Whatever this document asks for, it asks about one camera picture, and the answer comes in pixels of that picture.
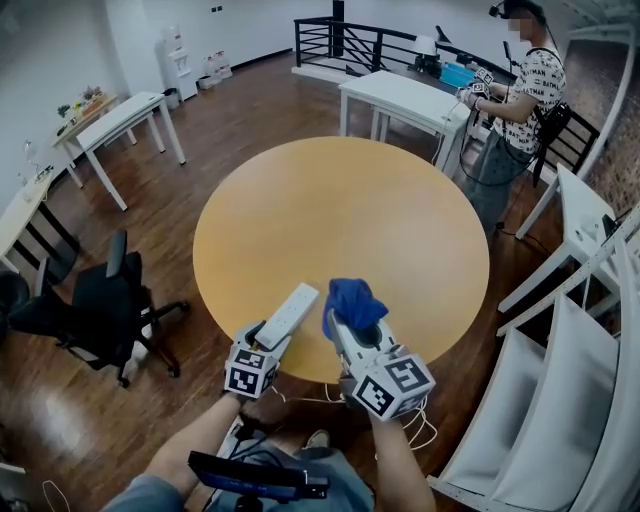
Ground white cable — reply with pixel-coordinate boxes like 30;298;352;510
272;383;439;460

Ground small wooden side table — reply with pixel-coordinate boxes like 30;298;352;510
49;92;139;189

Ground potted plants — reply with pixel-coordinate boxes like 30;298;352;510
56;84;105;119

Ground white table lamp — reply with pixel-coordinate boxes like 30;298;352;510
412;34;440;69

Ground white water dispenser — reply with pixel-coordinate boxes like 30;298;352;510
156;25;199;102

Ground blue plastic box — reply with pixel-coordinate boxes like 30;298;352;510
439;62;477;90

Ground white desk with black frame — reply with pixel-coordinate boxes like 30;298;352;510
0;168;82;277

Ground person's left forearm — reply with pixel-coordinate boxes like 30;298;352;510
143;391;242;497

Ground person's grey shorts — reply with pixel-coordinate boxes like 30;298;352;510
99;444;377;512

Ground white shelving unit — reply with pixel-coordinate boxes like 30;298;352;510
428;198;640;512

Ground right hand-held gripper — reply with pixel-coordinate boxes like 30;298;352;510
325;308;437;424

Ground white table with slanted legs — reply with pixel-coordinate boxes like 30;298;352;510
497;162;632;315

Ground white power strip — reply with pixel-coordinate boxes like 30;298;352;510
254;282;321;351

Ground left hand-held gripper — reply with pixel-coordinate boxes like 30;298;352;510
223;320;294;401

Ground black device on chest mount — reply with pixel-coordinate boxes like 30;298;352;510
186;449;332;503

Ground white rectangular table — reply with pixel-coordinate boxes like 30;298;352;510
74;90;188;212
337;69;474;180

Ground group of clear water jugs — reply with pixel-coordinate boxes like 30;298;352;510
197;51;234;91

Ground black office chair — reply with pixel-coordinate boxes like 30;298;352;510
8;228;192;390

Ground black metal railing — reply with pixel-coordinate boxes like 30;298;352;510
293;16;502;84

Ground person's right forearm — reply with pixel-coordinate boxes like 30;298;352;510
368;413;437;512

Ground black slatted chair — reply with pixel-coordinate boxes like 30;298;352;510
542;107;602;177

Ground blue cloth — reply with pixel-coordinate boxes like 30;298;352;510
321;277;391;347

